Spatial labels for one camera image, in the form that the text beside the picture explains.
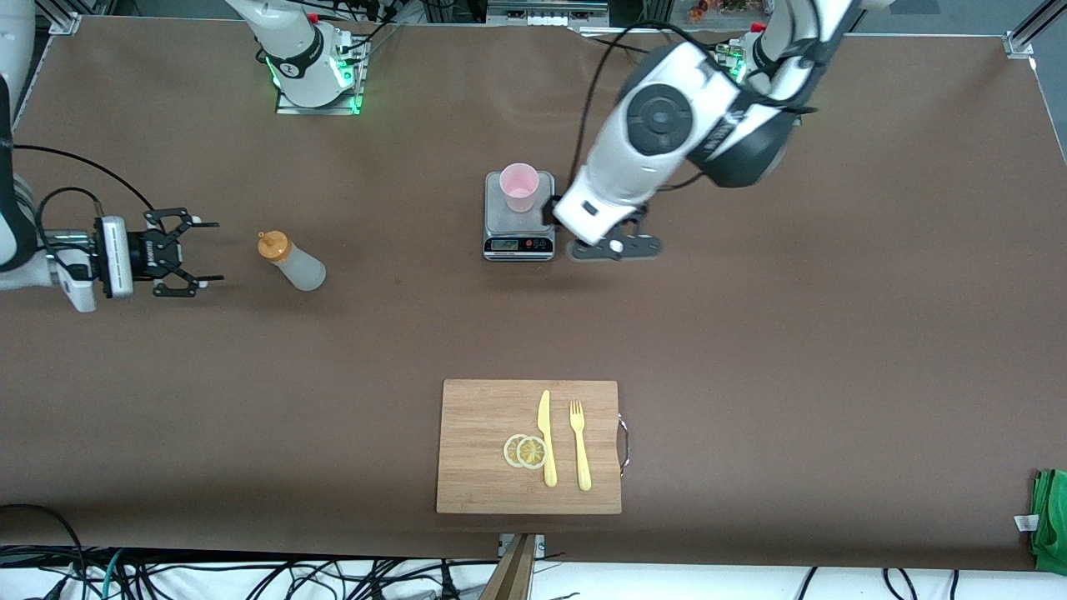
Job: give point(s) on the silver digital kitchen scale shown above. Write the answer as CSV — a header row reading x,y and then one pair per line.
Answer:
x,y
496,223

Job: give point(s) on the yellow plastic knife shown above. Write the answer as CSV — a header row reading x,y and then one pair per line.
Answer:
x,y
548,442

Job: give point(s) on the white cloth label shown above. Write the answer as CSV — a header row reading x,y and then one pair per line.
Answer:
x,y
1026,523

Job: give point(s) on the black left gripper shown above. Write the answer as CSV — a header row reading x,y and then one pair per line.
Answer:
x,y
551,210

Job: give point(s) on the translucent squeeze bottle orange cap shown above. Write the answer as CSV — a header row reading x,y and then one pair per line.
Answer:
x,y
296,265

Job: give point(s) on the lemon slice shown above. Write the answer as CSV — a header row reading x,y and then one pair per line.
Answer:
x,y
531,452
509,451

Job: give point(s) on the yellow plastic fork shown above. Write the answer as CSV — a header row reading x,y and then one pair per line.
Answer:
x,y
581,454

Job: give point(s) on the metal post bracket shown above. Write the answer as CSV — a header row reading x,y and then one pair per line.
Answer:
x,y
503,543

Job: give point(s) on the pink plastic cup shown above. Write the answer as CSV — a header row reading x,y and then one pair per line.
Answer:
x,y
518,190

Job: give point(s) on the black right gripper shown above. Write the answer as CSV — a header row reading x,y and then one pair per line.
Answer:
x,y
155,252

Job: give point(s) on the wooden cutting board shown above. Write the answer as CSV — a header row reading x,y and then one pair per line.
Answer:
x,y
475,442

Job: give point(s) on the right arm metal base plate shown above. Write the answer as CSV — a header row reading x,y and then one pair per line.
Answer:
x,y
317,109

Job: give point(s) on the green cloth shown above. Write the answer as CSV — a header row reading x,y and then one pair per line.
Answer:
x,y
1052,521

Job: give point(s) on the white power strip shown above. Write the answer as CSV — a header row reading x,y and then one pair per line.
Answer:
x,y
546,19

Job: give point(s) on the wooden post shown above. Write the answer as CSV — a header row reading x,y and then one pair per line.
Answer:
x,y
513,575

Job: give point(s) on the aluminium corner bracket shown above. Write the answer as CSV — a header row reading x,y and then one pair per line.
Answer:
x,y
65,23
1019,44

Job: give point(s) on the brown paper table cover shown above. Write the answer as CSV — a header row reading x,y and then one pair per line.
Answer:
x,y
750,375

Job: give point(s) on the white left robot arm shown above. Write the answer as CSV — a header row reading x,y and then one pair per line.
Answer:
x,y
658,117

